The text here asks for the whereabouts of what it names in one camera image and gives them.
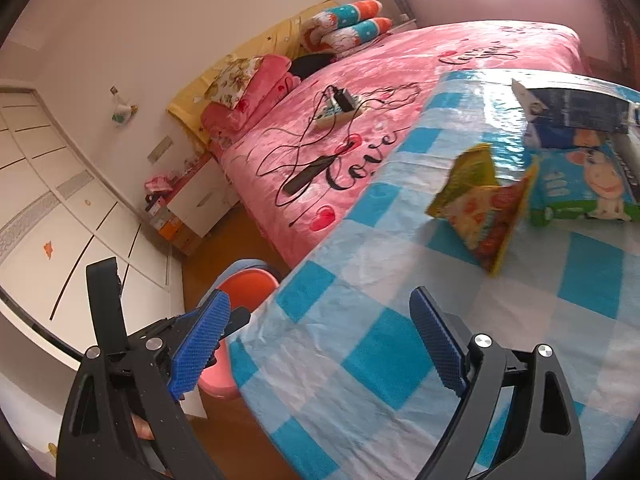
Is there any yellow red snack wrapper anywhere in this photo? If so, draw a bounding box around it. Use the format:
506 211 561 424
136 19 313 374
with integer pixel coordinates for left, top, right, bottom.
426 143 539 276

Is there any blue cow wet-wipes pack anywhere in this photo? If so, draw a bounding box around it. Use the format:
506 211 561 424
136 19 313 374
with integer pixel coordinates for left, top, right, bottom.
529 136 639 226

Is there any blue tissue pack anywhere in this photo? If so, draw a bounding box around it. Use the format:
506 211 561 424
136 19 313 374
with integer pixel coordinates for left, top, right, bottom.
523 119 605 150

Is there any dark coffee sachet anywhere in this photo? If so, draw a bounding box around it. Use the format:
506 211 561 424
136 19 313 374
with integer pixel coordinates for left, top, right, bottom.
511 79 639 133

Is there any person's left hand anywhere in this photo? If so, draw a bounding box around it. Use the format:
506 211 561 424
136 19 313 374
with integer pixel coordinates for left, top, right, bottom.
131 414 155 441

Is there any orange box beside nightstand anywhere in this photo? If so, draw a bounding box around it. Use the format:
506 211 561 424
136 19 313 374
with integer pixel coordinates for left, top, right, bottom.
146 197 203 256

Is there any white red nightstand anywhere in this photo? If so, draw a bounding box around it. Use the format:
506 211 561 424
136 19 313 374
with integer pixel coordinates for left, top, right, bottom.
167 154 240 237

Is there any pink item on nightstand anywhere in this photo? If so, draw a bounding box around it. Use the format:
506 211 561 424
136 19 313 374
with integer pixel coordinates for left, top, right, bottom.
144 174 174 195

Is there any blue white checkered tablecloth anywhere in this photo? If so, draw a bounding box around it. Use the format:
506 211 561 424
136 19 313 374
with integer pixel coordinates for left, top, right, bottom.
229 70 639 479

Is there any pink love bedspread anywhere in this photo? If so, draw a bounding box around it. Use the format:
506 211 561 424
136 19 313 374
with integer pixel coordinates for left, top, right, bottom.
220 21 589 266

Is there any black phone on bed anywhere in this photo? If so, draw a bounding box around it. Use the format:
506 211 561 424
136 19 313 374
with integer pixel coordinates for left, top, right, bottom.
283 155 337 196

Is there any white power strip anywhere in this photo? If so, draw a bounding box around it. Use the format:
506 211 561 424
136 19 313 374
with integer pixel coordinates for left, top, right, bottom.
314 96 362 129

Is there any floral pillow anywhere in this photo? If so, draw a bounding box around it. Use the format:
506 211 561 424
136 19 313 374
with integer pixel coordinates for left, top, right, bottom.
205 56 262 110

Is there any folded pink blanket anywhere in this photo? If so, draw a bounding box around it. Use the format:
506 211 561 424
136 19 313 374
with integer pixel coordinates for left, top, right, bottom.
201 54 300 133

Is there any black charger adapter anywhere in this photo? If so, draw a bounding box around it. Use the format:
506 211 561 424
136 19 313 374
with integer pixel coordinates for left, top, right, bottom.
332 87 357 113

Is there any black garment on bed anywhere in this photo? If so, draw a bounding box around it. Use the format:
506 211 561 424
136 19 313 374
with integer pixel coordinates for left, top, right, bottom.
288 52 335 80

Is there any yellow wooden headboard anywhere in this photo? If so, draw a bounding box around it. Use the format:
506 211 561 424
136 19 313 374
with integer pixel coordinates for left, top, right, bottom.
165 0 342 154

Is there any lower teal orange bolster pillow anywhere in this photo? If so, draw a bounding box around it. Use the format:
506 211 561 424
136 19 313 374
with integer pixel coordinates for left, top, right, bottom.
320 18 393 53

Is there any teal orange bolster pillow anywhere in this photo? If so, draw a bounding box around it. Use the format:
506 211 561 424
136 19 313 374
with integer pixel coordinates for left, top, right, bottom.
300 0 383 44
320 18 393 53

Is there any upper teal orange bolster pillow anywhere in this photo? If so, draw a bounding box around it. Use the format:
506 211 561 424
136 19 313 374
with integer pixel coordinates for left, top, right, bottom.
300 0 383 44

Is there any wooden dresser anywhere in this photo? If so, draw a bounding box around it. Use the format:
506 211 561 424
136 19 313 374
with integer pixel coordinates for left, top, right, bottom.
580 0 639 90

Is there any wall socket plate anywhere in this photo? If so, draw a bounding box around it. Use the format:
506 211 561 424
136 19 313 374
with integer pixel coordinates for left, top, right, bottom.
148 136 174 165

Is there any wall hanging ornament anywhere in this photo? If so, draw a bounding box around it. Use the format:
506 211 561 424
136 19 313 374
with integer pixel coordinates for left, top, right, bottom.
110 86 139 126

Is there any black cable on bed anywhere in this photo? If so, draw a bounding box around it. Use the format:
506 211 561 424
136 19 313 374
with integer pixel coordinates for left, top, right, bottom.
254 80 422 229

